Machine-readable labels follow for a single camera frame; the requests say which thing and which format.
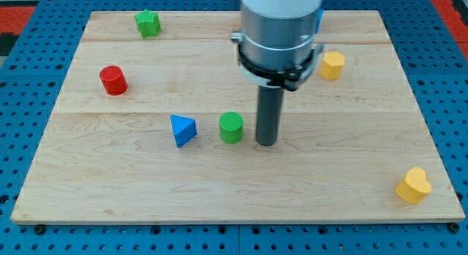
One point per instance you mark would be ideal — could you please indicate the blue triangle block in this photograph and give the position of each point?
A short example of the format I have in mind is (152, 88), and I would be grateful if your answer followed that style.
(184, 129)

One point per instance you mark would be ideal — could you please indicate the blue block behind arm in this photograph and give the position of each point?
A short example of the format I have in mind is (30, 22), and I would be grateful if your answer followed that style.
(319, 19)

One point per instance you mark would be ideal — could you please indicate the red cylinder block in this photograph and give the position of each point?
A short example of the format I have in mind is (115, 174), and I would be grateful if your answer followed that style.
(113, 80)

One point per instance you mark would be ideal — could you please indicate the green cylinder block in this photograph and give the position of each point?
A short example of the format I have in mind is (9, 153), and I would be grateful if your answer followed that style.
(231, 127)

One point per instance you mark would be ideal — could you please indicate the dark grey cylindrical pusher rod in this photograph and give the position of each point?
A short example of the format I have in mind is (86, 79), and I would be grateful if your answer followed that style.
(269, 105)

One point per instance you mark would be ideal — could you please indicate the light wooden board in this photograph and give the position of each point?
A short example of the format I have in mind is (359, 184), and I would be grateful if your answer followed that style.
(343, 144)

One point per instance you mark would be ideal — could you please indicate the yellow hexagon block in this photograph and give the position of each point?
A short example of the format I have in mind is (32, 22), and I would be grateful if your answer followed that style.
(332, 65)

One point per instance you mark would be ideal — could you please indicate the yellow heart block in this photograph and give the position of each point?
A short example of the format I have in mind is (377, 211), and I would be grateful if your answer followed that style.
(414, 186)

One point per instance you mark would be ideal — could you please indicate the green star block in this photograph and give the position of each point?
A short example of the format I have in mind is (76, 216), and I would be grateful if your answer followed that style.
(147, 23)

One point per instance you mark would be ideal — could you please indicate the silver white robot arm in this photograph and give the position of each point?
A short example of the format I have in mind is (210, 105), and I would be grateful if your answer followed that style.
(276, 52)

